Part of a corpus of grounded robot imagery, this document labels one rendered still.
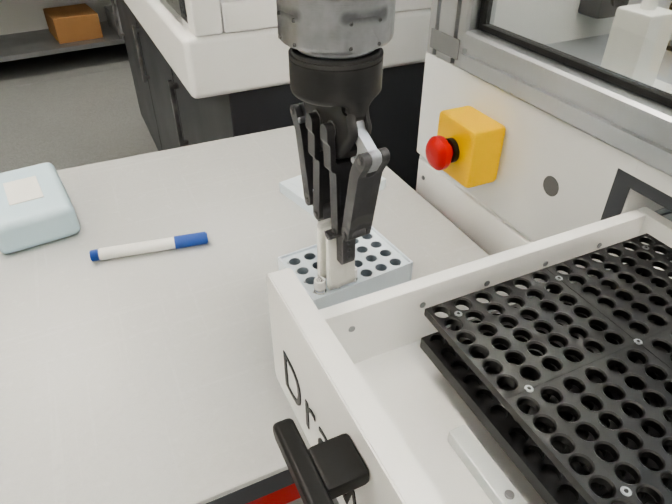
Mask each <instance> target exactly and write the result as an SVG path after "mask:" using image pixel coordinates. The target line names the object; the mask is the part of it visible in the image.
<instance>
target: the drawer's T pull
mask: <svg viewBox="0 0 672 504"><path fill-rule="evenodd" d="M273 434H274V437H275V440H276V442H277V444H278V447H279V449H280V451H281V453H282V456H283V458H284V460H285V463H286V465H287V467H288V469H289V472H290V474H291V476H292V478H293V481H294V483H295V485H296V487H297V490H298V492H299V494H300V496H301V499H302V501H303V503H304V504H334V502H333V500H332V499H335V498H337V497H339V496H341V495H344V494H346V493H348V492H350V491H353V490H355V489H357V488H359V487H361V486H364V485H366V484H367V483H368V482H369V470H368V468H367V466H366V464H365V463H364V461H363V459H362V457H361V456H360V454H359V452H358V450H357V448H356V447H355V445H354V443H353V441H352V440H351V438H350V436H349V435H348V434H347V433H345V434H341V435H339V436H336V437H334V438H331V439H329V440H326V441H324V442H321V443H319V444H316V445H314V446H312V447H310V448H309V449H307V447H306V445H305V443H304V441H303V439H302V437H301V435H300V433H299V431H298V429H297V427H296V424H295V423H294V421H293V420H292V419H290V418H287V419H284V420H282V421H279V422H276V423H275V424H274V425H273Z"/></svg>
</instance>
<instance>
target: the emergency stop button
mask: <svg viewBox="0 0 672 504"><path fill-rule="evenodd" d="M425 152H426V158H427V161H428V163H429V164H430V166H432V167H433V168H434V169H435V170H438V171H440V170H444V169H446V168H447V167H448V166H449V165H450V163H451V159H452V156H453V149H452V146H451V145H450V144H449V143H448V141H447V139H446V138H444V137H443V136H440V135H437V136H433V137H431V138H430V139H429V141H428V143H427V145H426V150H425Z"/></svg>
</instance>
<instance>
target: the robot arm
mask: <svg viewBox="0 0 672 504"><path fill-rule="evenodd" d="M395 3H396V0H276V6H277V23H278V38H279V39H280V40H281V41H282V42H283V43H284V44H286V45H287V46H289V47H291V48H290V49H289V51H288V57H289V76H290V89H291V91H292V93H293V94H294V96H295V97H297V98H298V99H300V100H301V101H303V102H302V103H298V104H293V105H291V106H290V113H291V117H292V120H293V124H294V127H295V132H296V139H297V147H298V154H299V162H300V169H301V177H302V184H303V192H304V199H305V203H306V204H307V205H308V206H310V205H313V214H314V216H315V218H316V219H317V220H318V222H317V271H318V277H324V278H327V288H328V289H329V290H333V289H335V288H338V287H340V286H343V285H346V284H348V283H351V282H353V281H354V280H355V239H356V238H358V237H361V236H364V235H367V234H370V232H371V227H372V222H373V217H374V212H375V207H376V202H377V197H378V192H379V187H380V182H381V177H382V172H383V170H384V169H385V167H386V165H387V164H388V162H389V160H390V152H389V150H388V149H387V148H386V147H383V148H379V149H377V147H376V146H375V144H374V142H373V140H372V139H371V137H370V134H371V130H372V124H371V120H370V115H369V106H370V104H371V102H372V101H373V100H374V98H375V97H376V96H377V95H378V94H379V93H380V91H381V88H382V74H383V54H384V51H383V49H382V48H381V47H383V46H384V45H386V44H388V43H389V42H390V40H391V39H392V38H393V35H394V20H395Z"/></svg>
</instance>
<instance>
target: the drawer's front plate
mask: <svg viewBox="0 0 672 504"><path fill-rule="evenodd" d="M266 282H267V292H268V303H269V313H270V323H271V334H272V344H273V354H274V365H275V373H276V376H277V379H278V381H279V383H280V385H281V387H282V389H283V391H284V393H285V395H286V397H287V399H288V401H289V403H290V405H291V407H292V409H293V411H294V414H295V416H296V418H297V420H298V422H299V424H300V426H301V428H302V430H303V432H304V434H305V436H306V438H307V440H308V442H309V444H310V446H311V447H312V446H314V445H316V444H318V438H321V439H322V441H323V442H324V441H325V440H324V438H323V436H322V434H321V433H320V431H319V426H320V428H321V429H322V431H323V432H324V434H325V436H326V438H327V440H329V439H331V438H334V437H336V436H339V435H341V434H345V433H347V434H348V435H349V436H350V438H351V440H352V441H353V443H354V445H355V447H356V448H357V450H358V452H359V454H360V456H361V457H362V459H363V461H364V463H365V464H366V466H367V468H368V470H369V482H368V483H367V484H366V485H364V486H361V487H359V488H357V489H355V490H354V491H355V497H356V504H445V502H444V501H443V499H442V498H441V496H440V494H439V493H438V491H437V490H436V488H435V487H434V485H433V484H432V482H431V481H430V479H429V478H428V476H427V475H426V473H425V472H424V470H423V469H422V467H421V465H420V464H419V462H418V461H417V459H416V458H415V456H414V455H413V453H412V452H411V450H410V449H409V447H408V446H407V444H406V443H405V441H404V440H403V438H402V437H401V435H400V433H399V432H398V430H397V429H396V427H395V426H394V424H393V423H392V421H391V420H390V418H389V417H388V415H387V414H386V412H385V411H384V409H383V408H382V406H381V404H380V403H379V401H378V400H377V398H376V397H375V395H374V394H373V392H372V391H371V389H370V388H369V386H368V385H367V383H366V382H365V380H364V379H363V377H362V375H361V374H360V372H359V371H358V369H357V368H356V366H355V365H354V363H353V362H352V360H351V359H350V357H349V356H348V354H347V353H346V351H345V350H344V348H343V347H342V345H341V343H340V342H339V340H338V339H337V337H336V336H335V334H334V333H333V331H332V330H331V328H330V327H329V325H328V324H327V322H326V321H325V319H324V318H323V316H322V314H321V313H320V311H319V310H318V308H317V307H316V305H315V304H314V302H313V301H312V299H311V298H310V296H309V295H308V293H307V292H306V290H305V289H304V287H303V285H302V284H301V282H300V281H299V279H298V278H297V276H296V275H295V273H294V272H293V270H292V269H290V268H286V269H282V270H279V271H275V272H272V273H268V274H267V276H266ZM283 350H284V352H285V353H286V355H287V357H288V359H289V361H290V363H291V365H292V367H293V369H294V371H295V374H296V377H297V379H298V383H299V387H300V392H301V405H300V406H298V405H297V404H296V402H295V401H294V399H293V397H292V395H291V394H290V392H289V390H288V388H287V386H286V381H285V368H284V356H283ZM287 370H288V383H289V387H290V389H291V391H292V393H293V394H294V396H295V397H296V399H297V397H298V393H297V385H296V381H295V378H294V375H293V372H292V370H291V368H290V366H289V364H288V362H287ZM305 399H306V401H307V402H308V406H309V408H310V409H311V410H312V412H313V413H314V415H315V421H314V419H313V417H312V415H311V413H310V412H309V428H310V429H308V427H307V425H306V410H305Z"/></svg>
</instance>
